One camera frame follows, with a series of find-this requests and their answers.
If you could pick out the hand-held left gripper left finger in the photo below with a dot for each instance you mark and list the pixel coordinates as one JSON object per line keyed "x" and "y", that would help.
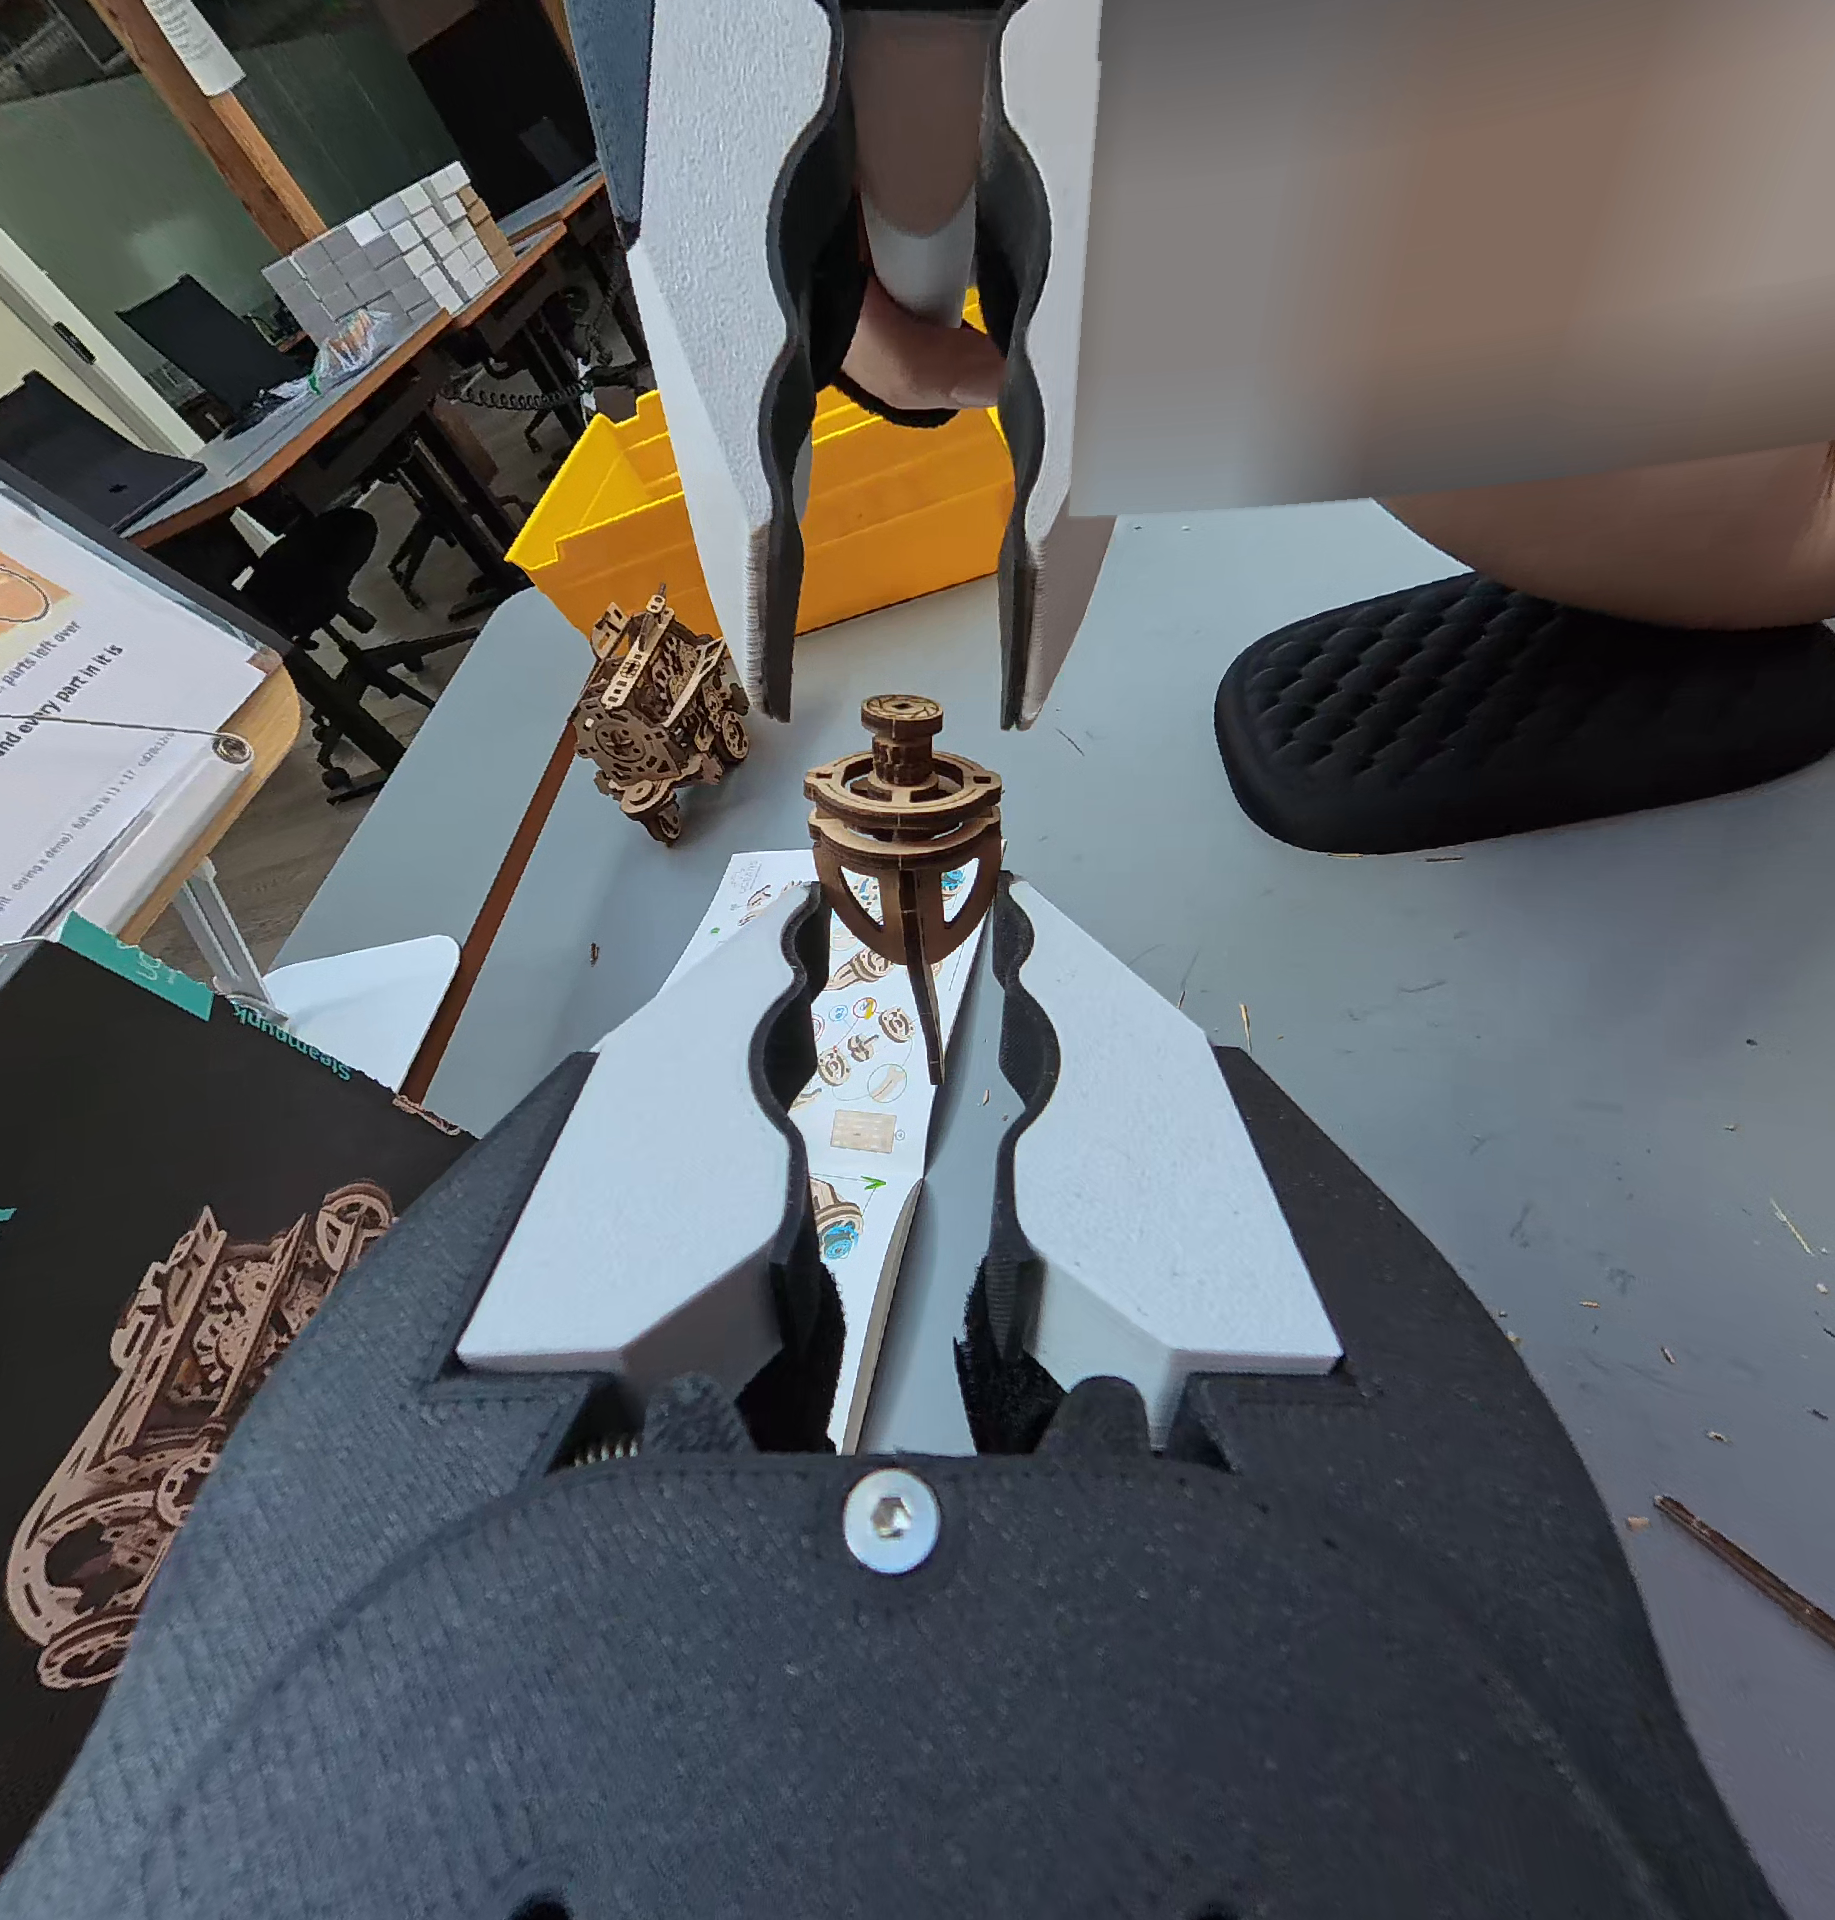
{"x": 632, "y": 1200}

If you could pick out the round wooden model assembly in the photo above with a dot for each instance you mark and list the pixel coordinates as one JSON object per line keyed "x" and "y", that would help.
{"x": 895, "y": 840}

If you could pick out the person's right hand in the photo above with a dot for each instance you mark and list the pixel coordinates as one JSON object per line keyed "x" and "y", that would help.
{"x": 932, "y": 360}

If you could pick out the long office desk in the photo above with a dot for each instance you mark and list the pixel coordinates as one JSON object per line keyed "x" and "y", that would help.
{"x": 333, "y": 436}

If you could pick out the scattered wood splinters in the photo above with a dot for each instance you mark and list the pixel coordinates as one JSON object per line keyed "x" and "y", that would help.
{"x": 1791, "y": 1226}

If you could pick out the black model kit box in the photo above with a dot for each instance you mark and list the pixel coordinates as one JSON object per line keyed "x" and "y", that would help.
{"x": 137, "y": 1140}

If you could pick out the clear bag of small parts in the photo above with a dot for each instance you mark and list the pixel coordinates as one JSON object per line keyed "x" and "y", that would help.
{"x": 350, "y": 345}

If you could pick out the person's right forearm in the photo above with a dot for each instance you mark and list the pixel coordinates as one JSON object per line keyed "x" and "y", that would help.
{"x": 1606, "y": 556}

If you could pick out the illustrated instruction booklet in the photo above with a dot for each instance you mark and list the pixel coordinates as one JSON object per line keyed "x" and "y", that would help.
{"x": 857, "y": 1110}

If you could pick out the black laptop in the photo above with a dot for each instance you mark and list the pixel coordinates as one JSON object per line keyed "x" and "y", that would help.
{"x": 78, "y": 450}

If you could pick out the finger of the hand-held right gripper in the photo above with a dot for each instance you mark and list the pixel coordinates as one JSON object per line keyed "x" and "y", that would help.
{"x": 1063, "y": 601}
{"x": 707, "y": 300}

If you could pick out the acrylic sign holder with sheet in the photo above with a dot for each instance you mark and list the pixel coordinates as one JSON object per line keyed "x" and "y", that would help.
{"x": 93, "y": 661}

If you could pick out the wooden board with instruction sheet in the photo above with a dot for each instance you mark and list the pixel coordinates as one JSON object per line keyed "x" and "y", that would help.
{"x": 277, "y": 697}

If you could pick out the black office chair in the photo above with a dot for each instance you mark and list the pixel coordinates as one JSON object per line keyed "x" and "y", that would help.
{"x": 308, "y": 577}
{"x": 204, "y": 336}

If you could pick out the yellow plastic bin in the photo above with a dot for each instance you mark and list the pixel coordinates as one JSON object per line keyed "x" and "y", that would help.
{"x": 632, "y": 511}

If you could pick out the wooden post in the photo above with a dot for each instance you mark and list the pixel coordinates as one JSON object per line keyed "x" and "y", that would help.
{"x": 212, "y": 121}

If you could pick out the stack of white boxes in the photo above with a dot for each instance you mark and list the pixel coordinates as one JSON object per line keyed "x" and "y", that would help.
{"x": 383, "y": 246}

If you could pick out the wooden mechanical vehicle model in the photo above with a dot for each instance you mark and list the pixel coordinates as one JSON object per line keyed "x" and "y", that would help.
{"x": 663, "y": 720}

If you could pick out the thin brown wooden stick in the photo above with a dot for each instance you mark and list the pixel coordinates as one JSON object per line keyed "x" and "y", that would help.
{"x": 1764, "y": 1582}

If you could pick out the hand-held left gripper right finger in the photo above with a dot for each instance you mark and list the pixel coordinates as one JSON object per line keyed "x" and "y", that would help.
{"x": 1158, "y": 1170}

